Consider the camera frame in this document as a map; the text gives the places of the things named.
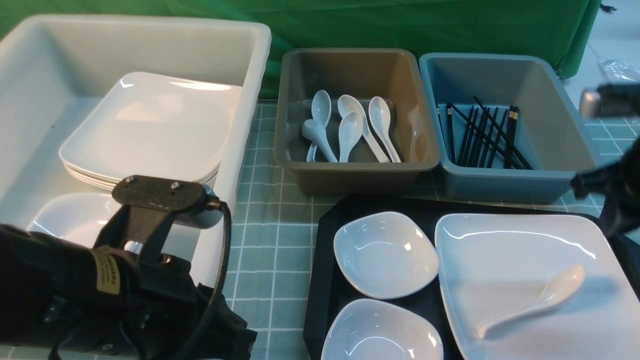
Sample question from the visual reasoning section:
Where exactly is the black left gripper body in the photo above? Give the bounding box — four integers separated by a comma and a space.
50, 247, 258, 360

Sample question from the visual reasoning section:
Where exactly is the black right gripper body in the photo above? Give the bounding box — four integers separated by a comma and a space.
570, 147, 640, 239

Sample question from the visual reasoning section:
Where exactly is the white square rice plate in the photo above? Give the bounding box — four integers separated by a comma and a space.
434, 213, 640, 360

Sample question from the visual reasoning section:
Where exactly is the white bowl tray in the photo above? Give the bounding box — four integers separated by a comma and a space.
333, 210, 440, 300
321, 298, 444, 360

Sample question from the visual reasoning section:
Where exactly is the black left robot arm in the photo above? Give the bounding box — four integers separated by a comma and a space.
1, 224, 258, 360

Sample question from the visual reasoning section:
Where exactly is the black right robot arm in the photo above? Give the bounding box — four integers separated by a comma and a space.
570, 82, 640, 239

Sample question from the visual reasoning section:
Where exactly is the top stacked white bowl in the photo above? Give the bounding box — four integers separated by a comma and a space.
26, 193, 121, 249

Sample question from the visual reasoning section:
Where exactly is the clear plastic bag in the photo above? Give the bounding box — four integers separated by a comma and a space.
598, 59, 640, 83

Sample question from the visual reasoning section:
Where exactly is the blue plastic bin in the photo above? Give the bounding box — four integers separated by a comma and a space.
418, 53, 601, 203

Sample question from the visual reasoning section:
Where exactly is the black chopstick gold tip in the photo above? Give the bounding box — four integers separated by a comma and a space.
503, 105, 520, 169

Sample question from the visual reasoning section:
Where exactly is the green checkered tablecloth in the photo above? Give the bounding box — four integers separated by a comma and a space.
200, 100, 640, 360

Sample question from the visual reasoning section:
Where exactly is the green cloth backdrop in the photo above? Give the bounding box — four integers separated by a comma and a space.
0, 0, 601, 98

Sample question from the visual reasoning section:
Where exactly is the black chopstick in bin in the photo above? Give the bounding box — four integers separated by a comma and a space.
446, 103, 457, 164

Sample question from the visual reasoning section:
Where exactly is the large white plastic bin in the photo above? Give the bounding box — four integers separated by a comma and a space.
0, 14, 273, 301

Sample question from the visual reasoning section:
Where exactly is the brown plastic bin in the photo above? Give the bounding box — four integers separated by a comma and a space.
274, 48, 441, 196

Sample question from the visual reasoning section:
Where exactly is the white spoon long centre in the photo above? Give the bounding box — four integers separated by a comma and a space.
337, 94, 390, 163

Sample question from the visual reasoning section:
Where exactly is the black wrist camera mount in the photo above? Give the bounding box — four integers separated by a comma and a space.
93, 175, 231, 265

